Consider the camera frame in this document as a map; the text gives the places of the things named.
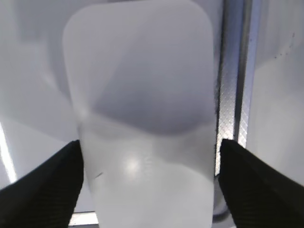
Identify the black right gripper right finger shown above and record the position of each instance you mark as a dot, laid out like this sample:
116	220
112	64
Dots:
257	195

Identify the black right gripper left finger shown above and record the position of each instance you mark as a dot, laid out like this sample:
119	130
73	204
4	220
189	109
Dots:
47	196

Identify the white whiteboard eraser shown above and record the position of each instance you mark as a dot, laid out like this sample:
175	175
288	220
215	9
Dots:
141	78

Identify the whiteboard with aluminium frame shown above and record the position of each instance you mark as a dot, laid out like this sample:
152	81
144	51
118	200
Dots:
37	117

